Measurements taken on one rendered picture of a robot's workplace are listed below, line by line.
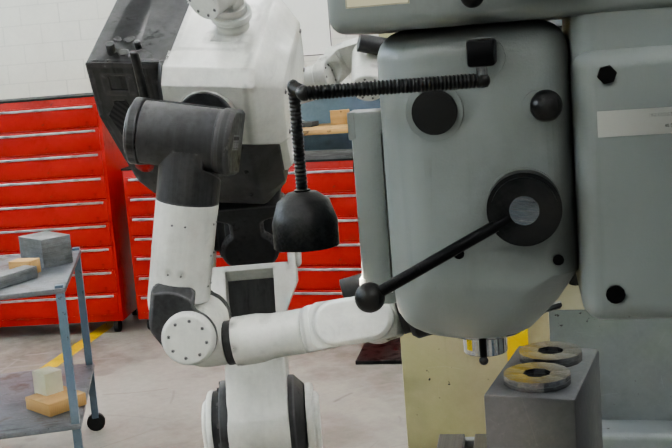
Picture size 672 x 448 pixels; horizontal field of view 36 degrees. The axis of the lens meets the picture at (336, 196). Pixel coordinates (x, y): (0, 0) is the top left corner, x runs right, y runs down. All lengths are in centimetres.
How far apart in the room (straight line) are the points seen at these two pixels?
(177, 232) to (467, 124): 58
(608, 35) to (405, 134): 21
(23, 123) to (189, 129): 496
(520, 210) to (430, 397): 206
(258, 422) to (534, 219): 88
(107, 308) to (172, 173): 496
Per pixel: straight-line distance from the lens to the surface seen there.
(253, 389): 175
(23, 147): 637
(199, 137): 142
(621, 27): 98
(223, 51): 155
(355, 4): 98
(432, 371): 297
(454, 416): 301
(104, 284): 635
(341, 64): 197
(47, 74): 1122
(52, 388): 422
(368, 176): 109
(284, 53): 159
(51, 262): 430
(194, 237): 145
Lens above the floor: 162
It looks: 8 degrees down
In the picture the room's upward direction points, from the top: 5 degrees counter-clockwise
